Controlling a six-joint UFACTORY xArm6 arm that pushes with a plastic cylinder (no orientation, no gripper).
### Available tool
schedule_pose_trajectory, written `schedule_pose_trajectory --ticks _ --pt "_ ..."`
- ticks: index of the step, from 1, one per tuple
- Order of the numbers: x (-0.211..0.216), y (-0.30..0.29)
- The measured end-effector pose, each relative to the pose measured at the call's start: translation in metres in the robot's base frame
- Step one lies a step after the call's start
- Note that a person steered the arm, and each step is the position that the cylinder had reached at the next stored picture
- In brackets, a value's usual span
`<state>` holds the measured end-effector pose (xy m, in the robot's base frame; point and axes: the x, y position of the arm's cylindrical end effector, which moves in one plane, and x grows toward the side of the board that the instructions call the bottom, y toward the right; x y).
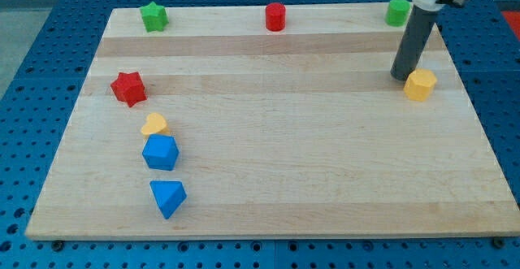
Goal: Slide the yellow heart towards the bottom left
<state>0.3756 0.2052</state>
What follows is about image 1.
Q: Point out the yellow heart block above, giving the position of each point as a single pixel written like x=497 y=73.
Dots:
x=155 y=123

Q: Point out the wooden board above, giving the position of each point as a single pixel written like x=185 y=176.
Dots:
x=297 y=134

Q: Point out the blue cube block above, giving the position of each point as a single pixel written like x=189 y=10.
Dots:
x=160 y=152

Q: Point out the red cylinder block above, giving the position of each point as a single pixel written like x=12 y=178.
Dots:
x=275 y=16

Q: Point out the blue triangle block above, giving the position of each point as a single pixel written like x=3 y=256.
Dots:
x=169 y=196

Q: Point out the red star block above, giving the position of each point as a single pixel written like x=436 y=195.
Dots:
x=129 y=88

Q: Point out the green star block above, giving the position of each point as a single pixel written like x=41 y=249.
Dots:
x=154 y=17

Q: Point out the yellow hexagon block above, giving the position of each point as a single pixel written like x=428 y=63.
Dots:
x=420 y=84

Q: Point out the green cylinder block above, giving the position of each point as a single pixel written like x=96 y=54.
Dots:
x=397 y=12

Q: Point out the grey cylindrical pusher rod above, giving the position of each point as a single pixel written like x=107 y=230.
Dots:
x=413 y=42

